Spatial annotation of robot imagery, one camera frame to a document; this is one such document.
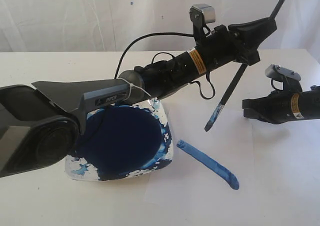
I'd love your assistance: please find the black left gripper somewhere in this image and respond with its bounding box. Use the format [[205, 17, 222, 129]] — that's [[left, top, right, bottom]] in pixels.
[[187, 17, 277, 75]]

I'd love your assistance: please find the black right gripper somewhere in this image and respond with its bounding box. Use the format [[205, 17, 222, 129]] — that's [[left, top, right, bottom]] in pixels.
[[242, 91, 309, 125]]

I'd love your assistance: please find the black paintbrush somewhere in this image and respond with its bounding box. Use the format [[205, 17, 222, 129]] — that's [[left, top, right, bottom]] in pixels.
[[204, 0, 285, 132]]

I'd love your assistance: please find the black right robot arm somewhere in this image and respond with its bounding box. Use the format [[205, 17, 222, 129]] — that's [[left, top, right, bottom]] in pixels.
[[242, 86, 320, 125]]

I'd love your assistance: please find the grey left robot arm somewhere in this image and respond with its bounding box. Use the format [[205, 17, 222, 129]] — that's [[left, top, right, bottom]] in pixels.
[[0, 16, 277, 177]]

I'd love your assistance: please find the white paper sheet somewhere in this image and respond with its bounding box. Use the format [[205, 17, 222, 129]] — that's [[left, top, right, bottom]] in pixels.
[[145, 103, 255, 210]]

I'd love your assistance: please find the white dish with blue paint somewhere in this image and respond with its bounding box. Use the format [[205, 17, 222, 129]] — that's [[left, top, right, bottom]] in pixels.
[[64, 98, 174, 181]]

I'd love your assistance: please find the white backdrop cloth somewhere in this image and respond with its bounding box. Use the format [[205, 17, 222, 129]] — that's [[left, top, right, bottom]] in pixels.
[[0, 0, 320, 53]]

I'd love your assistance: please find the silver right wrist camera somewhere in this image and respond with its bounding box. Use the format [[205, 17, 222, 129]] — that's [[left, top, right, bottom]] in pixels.
[[265, 64, 303, 93]]

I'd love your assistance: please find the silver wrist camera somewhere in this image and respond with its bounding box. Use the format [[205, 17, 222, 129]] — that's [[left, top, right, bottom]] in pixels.
[[189, 3, 216, 45], [265, 64, 303, 93]]

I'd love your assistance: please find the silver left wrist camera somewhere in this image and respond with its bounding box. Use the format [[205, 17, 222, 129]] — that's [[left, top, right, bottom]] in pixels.
[[189, 3, 216, 45]]

